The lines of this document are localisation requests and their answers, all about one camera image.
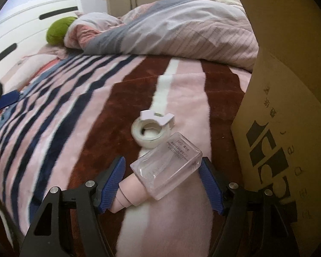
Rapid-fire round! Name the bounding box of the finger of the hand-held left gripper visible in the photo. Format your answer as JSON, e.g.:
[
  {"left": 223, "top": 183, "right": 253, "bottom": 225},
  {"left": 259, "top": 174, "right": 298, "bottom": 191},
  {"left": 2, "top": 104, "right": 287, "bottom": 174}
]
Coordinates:
[{"left": 0, "top": 80, "right": 20, "bottom": 117}]

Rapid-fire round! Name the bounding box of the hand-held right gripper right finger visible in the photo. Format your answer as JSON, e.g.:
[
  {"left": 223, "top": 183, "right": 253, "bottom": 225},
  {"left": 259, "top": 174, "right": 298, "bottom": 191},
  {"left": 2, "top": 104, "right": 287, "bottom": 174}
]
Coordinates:
[{"left": 199, "top": 157, "right": 297, "bottom": 257}]

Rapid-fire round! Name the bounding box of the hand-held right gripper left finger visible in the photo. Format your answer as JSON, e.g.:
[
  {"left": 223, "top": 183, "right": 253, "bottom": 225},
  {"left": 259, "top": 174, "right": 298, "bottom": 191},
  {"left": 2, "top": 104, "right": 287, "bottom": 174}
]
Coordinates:
[{"left": 20, "top": 157, "right": 126, "bottom": 257}]

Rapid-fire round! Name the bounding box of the clear pink spray bottle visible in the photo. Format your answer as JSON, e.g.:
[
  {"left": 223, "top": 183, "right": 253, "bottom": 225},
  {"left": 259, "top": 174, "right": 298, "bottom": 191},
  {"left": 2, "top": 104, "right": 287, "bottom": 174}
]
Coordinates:
[{"left": 111, "top": 132, "right": 203, "bottom": 213}]

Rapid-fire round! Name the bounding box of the brown cardboard box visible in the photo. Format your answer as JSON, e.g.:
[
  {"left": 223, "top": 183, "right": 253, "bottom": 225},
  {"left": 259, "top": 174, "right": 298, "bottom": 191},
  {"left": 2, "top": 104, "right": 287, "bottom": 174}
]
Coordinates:
[{"left": 226, "top": 0, "right": 321, "bottom": 224}]

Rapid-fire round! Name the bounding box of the white tape dispenser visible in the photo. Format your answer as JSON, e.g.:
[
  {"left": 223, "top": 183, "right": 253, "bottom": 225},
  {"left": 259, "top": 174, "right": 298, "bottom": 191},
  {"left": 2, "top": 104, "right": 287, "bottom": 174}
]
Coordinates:
[{"left": 131, "top": 110, "right": 175, "bottom": 148}]

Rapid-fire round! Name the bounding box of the striped plush blanket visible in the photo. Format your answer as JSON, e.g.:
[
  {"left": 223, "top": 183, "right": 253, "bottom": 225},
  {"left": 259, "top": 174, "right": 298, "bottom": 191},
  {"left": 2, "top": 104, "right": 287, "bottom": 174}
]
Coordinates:
[{"left": 0, "top": 51, "right": 253, "bottom": 257}]

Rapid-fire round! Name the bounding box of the white bed headboard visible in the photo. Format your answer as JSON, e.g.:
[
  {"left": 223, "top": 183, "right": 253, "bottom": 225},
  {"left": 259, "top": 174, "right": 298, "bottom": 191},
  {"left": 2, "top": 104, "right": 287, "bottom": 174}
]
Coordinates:
[{"left": 0, "top": 0, "right": 109, "bottom": 81}]

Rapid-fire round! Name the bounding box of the green round pillow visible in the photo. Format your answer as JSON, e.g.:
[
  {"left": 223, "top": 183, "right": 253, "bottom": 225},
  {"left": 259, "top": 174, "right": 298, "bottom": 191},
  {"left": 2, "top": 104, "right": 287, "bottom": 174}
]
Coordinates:
[{"left": 46, "top": 16, "right": 78, "bottom": 46}]

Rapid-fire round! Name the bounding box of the pink grey patchwork duvet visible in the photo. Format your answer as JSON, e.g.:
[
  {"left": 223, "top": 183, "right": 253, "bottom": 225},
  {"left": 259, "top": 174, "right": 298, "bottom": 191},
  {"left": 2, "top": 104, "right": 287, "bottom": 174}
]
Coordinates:
[{"left": 64, "top": 0, "right": 259, "bottom": 71}]

